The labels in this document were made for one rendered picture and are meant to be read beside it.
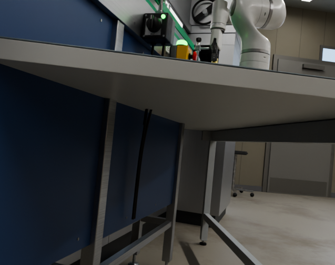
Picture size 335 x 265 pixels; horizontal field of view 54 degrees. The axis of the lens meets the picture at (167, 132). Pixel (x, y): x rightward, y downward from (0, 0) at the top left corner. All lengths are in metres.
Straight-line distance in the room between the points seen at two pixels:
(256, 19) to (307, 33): 4.55
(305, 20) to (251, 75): 5.47
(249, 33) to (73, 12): 0.81
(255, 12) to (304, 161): 4.39
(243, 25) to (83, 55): 0.96
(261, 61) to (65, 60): 0.97
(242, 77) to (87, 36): 0.41
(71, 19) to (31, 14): 0.12
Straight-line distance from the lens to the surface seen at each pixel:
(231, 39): 2.67
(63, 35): 0.74
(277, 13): 1.47
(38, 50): 0.55
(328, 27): 6.18
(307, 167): 5.67
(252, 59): 1.38
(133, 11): 1.01
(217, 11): 1.92
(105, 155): 0.88
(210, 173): 2.10
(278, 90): 0.58
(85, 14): 0.82
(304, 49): 5.87
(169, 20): 1.06
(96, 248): 0.93
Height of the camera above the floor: 0.61
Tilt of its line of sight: 2 degrees up
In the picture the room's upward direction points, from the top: 6 degrees clockwise
